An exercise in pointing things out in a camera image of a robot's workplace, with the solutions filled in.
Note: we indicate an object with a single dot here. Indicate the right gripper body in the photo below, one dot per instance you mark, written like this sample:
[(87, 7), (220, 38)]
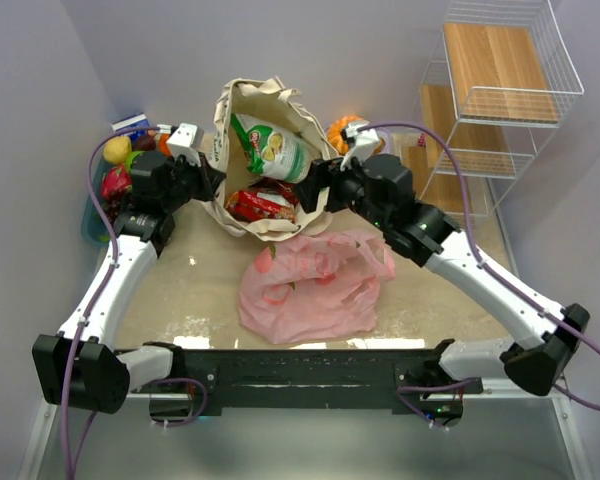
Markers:
[(319, 179)]

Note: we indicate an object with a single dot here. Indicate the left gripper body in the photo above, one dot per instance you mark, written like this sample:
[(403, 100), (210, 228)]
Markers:
[(203, 176)]

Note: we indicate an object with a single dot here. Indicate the large red cookie bag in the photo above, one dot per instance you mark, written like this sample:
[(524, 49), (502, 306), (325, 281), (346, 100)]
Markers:
[(250, 205)]

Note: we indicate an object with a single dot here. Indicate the green white chips bag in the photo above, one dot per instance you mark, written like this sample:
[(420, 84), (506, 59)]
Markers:
[(272, 151)]

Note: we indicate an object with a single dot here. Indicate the cream canvas tote bag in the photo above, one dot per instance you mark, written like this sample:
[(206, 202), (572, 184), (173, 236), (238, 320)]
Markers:
[(271, 101)]

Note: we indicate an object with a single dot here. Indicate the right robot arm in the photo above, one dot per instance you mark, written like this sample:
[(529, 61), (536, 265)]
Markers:
[(543, 334)]

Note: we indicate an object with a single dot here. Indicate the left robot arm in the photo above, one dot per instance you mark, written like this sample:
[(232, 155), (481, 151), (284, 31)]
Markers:
[(78, 366)]

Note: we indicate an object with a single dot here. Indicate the lavender food tray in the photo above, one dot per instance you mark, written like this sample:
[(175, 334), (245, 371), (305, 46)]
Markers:
[(338, 143)]

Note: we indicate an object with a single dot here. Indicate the pink plastic grocery bag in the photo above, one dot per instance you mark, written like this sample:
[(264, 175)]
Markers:
[(315, 288)]

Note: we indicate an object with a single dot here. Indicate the orange fruit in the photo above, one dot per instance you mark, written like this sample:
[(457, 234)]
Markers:
[(162, 144)]

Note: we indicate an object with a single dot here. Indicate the dark plum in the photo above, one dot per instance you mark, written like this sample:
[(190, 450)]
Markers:
[(145, 142)]

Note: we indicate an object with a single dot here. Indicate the green fruit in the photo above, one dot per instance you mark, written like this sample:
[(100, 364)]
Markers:
[(129, 161)]

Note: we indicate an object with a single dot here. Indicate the pink dragon fruit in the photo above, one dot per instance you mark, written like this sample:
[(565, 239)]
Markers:
[(116, 183)]

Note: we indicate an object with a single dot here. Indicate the blue white carton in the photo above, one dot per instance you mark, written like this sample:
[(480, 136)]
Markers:
[(133, 121)]

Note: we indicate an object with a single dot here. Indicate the yellow lemon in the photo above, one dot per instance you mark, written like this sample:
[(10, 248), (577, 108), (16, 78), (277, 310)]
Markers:
[(117, 149)]

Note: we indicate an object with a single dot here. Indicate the teal fruit bin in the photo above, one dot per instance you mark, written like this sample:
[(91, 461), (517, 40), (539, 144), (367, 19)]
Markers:
[(92, 228)]

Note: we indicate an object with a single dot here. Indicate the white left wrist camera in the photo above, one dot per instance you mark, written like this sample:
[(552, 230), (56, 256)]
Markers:
[(184, 141)]

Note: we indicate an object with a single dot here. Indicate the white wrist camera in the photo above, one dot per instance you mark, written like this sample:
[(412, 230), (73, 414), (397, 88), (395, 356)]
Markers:
[(184, 141), (362, 141)]

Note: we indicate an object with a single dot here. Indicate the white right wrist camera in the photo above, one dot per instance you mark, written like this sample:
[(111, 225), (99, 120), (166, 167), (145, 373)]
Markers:
[(362, 141)]

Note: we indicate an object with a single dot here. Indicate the white wire shelf rack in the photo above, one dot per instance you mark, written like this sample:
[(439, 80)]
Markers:
[(498, 85)]

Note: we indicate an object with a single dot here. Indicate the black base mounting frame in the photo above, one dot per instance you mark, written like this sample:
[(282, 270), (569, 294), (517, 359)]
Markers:
[(398, 380)]

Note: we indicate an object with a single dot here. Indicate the aluminium table frame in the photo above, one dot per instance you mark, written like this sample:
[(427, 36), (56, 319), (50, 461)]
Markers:
[(504, 434)]

